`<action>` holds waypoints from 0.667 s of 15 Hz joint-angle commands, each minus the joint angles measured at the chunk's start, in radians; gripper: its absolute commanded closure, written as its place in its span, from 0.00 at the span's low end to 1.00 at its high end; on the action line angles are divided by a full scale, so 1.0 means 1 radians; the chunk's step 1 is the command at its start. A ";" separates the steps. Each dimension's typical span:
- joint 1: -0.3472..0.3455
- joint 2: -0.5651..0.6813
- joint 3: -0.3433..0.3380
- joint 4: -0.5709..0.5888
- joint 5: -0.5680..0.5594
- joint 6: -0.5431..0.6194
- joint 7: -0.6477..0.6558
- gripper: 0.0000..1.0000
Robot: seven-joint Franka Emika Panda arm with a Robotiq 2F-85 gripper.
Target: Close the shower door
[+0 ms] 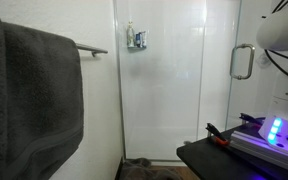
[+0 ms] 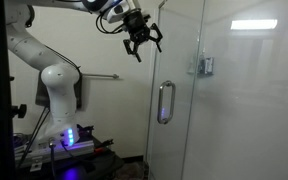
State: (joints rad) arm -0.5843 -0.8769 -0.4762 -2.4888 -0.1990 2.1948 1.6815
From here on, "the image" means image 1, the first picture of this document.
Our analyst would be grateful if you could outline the swinging glass shower door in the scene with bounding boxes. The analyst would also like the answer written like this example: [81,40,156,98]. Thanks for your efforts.
[225,0,278,131]

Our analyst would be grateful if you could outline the fixed glass shower panel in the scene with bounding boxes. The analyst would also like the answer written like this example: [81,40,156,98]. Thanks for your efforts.
[113,0,208,162]

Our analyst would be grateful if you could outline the blue tube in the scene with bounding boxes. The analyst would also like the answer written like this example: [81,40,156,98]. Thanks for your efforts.
[135,32,143,48]

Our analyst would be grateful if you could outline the white tube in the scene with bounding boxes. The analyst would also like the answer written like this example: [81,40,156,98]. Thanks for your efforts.
[140,31,148,48]

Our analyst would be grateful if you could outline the metal towel bar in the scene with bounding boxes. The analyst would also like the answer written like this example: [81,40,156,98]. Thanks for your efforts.
[75,42,109,58]

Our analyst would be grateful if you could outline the grey bath mat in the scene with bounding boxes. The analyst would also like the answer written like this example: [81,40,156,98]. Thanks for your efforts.
[119,157,186,180]

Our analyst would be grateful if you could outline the orange black clamp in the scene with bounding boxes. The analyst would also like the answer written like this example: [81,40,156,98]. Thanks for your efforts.
[205,122,231,147]

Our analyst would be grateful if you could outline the black table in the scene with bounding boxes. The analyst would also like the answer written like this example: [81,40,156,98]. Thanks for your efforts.
[176,123,288,180]

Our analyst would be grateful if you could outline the dark blue clamp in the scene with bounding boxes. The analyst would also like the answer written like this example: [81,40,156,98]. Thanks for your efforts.
[238,112,267,127]

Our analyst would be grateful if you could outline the dark grey hanging towel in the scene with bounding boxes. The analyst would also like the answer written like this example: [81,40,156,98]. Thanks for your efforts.
[0,8,85,180]

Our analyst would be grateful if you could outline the small shower wall shelf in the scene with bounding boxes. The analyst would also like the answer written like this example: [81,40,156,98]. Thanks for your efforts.
[127,45,148,51]

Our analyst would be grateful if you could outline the metal shower door handle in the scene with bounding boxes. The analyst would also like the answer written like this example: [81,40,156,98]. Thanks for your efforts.
[229,43,256,81]

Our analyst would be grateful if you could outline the round shower wall knob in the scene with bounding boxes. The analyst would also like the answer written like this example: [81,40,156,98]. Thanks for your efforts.
[255,52,272,70]

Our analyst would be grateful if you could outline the aluminium extrusion rail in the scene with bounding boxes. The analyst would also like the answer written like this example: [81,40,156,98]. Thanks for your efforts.
[229,129,288,177]

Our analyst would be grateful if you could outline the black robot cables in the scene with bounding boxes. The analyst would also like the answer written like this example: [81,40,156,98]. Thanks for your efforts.
[261,0,288,88]

